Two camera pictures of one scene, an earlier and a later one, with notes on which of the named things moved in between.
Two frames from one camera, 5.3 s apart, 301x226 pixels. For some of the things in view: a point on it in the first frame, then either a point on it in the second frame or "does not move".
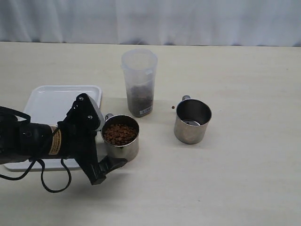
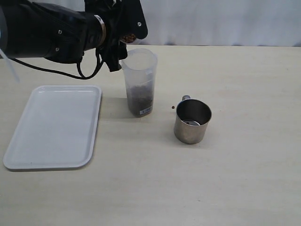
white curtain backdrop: x=274 y=23 does not move
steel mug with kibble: x=120 y=134 → x=130 y=39
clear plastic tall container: x=138 y=66 does not move
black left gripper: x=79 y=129 → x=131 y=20
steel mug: x=191 y=120 does not move
